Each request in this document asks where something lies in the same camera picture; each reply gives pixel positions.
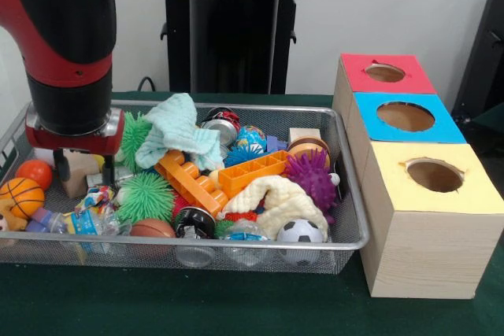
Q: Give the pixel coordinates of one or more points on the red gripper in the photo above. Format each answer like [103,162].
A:
[75,143]

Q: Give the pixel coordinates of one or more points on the mint green cloth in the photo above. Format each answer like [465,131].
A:
[173,127]

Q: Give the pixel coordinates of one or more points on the long orange toy brick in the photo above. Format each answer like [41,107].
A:
[193,184]

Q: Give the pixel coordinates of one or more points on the short orange toy brick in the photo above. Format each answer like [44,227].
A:
[240,174]

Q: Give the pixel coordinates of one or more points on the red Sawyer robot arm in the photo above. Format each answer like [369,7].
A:
[59,37]

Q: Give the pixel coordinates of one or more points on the silver mesh bin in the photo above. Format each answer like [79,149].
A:
[197,257]

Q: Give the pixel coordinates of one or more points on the wooden box with three holes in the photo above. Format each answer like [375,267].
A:
[425,257]

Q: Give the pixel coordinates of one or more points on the orange ball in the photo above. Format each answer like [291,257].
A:
[35,172]

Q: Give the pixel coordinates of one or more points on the green spiky toy with eyes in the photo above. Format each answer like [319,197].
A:
[132,139]

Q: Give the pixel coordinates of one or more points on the green spiky ball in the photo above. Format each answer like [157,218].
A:
[145,196]

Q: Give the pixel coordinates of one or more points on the small orange basketball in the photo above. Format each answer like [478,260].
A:
[21,196]

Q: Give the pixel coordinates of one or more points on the cream yellow cloth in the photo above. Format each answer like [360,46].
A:
[283,198]

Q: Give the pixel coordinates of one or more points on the small soccer ball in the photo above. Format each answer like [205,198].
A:
[299,231]

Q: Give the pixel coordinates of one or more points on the purple spiky toy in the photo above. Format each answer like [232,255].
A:
[311,182]

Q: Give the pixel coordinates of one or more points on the black upright panel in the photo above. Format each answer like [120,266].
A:
[484,56]

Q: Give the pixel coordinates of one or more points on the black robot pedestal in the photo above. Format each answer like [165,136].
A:
[228,37]

